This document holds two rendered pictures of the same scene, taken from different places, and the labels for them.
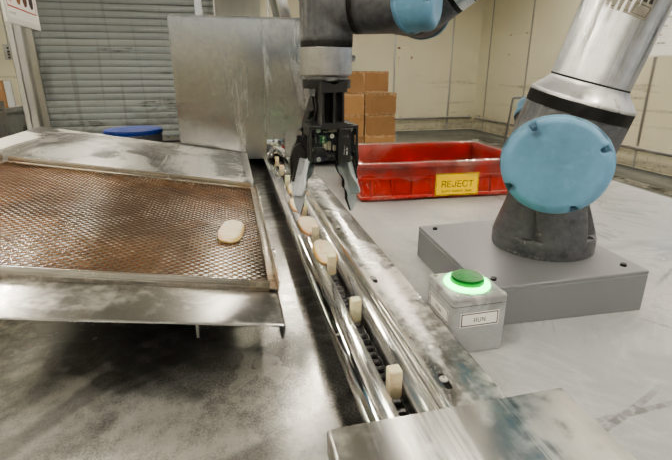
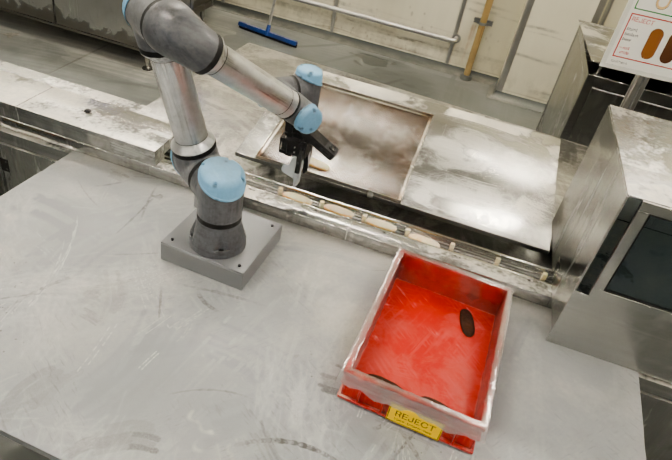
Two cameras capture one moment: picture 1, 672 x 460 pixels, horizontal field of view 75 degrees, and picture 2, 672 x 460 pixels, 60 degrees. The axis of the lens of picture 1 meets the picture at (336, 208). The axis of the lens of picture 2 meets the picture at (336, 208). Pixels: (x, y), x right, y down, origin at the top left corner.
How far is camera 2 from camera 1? 2.07 m
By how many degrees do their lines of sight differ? 98
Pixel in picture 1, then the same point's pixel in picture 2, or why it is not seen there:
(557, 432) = (150, 143)
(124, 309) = (260, 125)
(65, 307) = (266, 117)
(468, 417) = (165, 138)
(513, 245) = not seen: hidden behind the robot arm
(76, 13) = not seen: outside the picture
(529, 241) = not seen: hidden behind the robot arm
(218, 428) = (227, 153)
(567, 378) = (167, 207)
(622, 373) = (153, 218)
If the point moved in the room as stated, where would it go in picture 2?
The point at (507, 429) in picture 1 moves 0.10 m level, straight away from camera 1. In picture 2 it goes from (158, 140) to (169, 156)
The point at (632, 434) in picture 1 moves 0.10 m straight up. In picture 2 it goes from (142, 200) to (141, 172)
